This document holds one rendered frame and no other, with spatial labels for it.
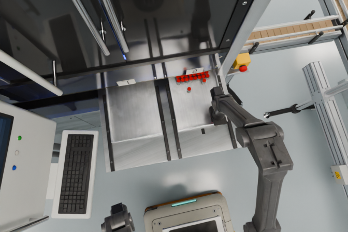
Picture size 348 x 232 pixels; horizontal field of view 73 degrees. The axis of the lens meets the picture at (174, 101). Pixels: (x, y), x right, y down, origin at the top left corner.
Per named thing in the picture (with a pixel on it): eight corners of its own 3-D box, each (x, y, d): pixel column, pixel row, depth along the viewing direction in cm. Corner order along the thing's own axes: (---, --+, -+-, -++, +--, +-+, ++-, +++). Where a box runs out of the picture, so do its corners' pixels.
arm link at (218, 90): (213, 105, 98) (234, 102, 98) (207, 82, 103) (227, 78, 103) (211, 116, 109) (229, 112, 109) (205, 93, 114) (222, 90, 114)
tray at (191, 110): (166, 71, 132) (166, 69, 128) (212, 63, 133) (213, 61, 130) (177, 131, 123) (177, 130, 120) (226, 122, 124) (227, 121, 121)
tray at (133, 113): (105, 81, 130) (103, 79, 126) (152, 73, 131) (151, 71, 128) (112, 143, 121) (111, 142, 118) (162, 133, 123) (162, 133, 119)
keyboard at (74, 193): (68, 134, 130) (66, 133, 127) (94, 134, 130) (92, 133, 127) (58, 213, 119) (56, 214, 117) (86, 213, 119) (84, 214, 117)
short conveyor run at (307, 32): (221, 62, 137) (227, 49, 122) (215, 39, 141) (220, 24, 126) (332, 44, 141) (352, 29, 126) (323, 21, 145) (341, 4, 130)
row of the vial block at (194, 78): (176, 82, 130) (176, 78, 125) (207, 76, 131) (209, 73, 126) (176, 85, 129) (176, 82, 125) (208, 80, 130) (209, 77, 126)
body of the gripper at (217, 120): (221, 105, 118) (223, 99, 112) (226, 125, 114) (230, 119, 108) (208, 107, 118) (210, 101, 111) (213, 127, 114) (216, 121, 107)
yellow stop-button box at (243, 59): (230, 57, 125) (233, 51, 118) (243, 55, 126) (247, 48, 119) (233, 70, 124) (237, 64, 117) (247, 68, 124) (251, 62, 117)
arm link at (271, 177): (259, 163, 53) (303, 155, 53) (238, 125, 64) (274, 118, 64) (251, 255, 78) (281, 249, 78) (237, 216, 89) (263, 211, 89)
